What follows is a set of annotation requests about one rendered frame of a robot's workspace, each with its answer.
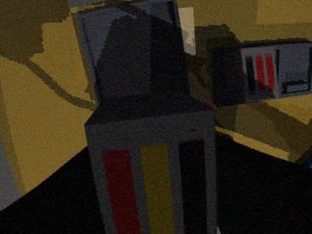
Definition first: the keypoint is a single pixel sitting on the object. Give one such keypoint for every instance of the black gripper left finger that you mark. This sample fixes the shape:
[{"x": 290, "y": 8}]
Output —
[{"x": 65, "y": 203}]

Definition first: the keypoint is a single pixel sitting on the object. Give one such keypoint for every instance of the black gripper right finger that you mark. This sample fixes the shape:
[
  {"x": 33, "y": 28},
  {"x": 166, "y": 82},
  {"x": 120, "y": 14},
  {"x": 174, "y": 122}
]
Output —
[{"x": 260, "y": 194}]

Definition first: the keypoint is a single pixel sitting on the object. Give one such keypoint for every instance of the grey flat panel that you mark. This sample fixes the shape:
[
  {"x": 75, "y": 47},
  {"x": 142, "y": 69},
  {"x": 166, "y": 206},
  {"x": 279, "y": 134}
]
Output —
[{"x": 9, "y": 192}]

